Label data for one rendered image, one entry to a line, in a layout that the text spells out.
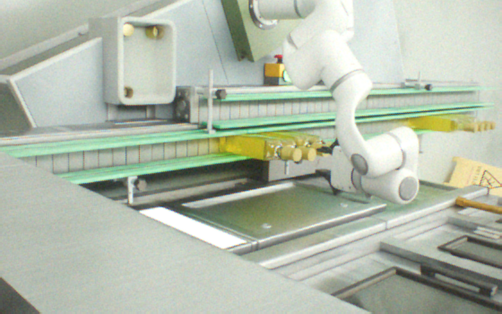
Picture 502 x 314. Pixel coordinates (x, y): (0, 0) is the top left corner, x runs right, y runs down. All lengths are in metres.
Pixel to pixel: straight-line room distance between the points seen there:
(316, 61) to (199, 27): 0.60
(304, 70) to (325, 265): 0.41
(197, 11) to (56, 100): 0.50
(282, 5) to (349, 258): 0.80
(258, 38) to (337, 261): 0.83
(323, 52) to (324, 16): 0.13
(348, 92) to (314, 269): 0.36
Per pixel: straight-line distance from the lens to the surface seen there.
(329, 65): 1.15
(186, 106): 1.51
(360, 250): 1.22
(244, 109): 1.63
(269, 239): 1.15
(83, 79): 1.48
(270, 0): 1.69
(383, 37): 2.40
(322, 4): 1.27
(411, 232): 1.39
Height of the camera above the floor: 2.08
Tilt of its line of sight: 45 degrees down
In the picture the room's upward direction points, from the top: 102 degrees clockwise
